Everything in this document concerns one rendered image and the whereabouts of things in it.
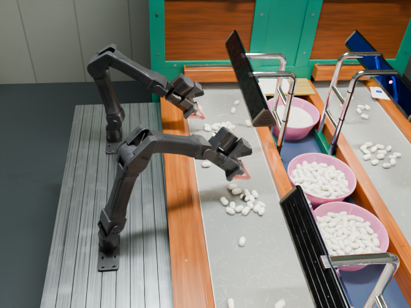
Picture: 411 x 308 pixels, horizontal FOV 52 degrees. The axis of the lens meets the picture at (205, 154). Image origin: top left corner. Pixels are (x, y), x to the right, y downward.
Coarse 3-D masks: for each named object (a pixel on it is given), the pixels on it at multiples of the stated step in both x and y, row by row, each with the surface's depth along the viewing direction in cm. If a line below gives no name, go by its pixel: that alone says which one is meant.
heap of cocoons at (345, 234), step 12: (324, 216) 152; (336, 216) 151; (348, 216) 151; (324, 228) 148; (336, 228) 147; (348, 228) 148; (360, 228) 148; (336, 240) 142; (348, 240) 144; (360, 240) 145; (372, 240) 146; (336, 252) 139; (348, 252) 139; (360, 252) 139; (372, 252) 141
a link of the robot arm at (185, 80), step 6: (180, 78) 166; (186, 78) 168; (168, 84) 171; (174, 84) 168; (180, 84) 167; (186, 84) 166; (192, 84) 169; (156, 90) 167; (162, 90) 167; (168, 90) 168; (180, 90) 168; (186, 90) 168; (162, 96) 169
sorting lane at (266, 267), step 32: (224, 96) 210; (192, 128) 188; (256, 160) 173; (224, 192) 158; (224, 224) 146; (256, 224) 147; (224, 256) 136; (256, 256) 136; (288, 256) 137; (224, 288) 126; (256, 288) 127; (288, 288) 128
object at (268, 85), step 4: (260, 80) 216; (264, 80) 217; (268, 80) 217; (272, 80) 217; (276, 80) 217; (284, 80) 218; (264, 84) 213; (268, 84) 214; (272, 84) 214; (284, 84) 214; (288, 84) 215; (264, 88) 210; (268, 88) 211; (272, 88) 211; (284, 88) 212; (288, 88) 212; (264, 92) 207; (268, 92) 208; (272, 92) 208; (284, 92) 208
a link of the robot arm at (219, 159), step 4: (220, 148) 145; (220, 152) 143; (224, 152) 145; (216, 156) 142; (220, 156) 143; (224, 156) 144; (212, 160) 143; (216, 160) 143; (220, 160) 143; (216, 164) 145
